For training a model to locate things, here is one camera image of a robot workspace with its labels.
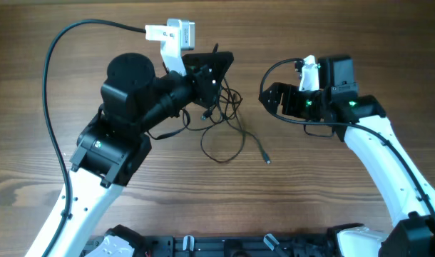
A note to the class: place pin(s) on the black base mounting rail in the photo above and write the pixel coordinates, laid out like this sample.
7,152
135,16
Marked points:
307,245

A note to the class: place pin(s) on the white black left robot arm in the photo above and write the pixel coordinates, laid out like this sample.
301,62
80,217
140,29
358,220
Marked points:
114,144

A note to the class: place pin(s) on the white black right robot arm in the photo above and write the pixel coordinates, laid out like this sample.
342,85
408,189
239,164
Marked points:
328,95

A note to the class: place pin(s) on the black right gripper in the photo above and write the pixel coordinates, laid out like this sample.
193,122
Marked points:
293,103

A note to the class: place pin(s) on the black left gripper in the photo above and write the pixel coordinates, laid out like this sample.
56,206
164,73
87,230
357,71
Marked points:
204,76

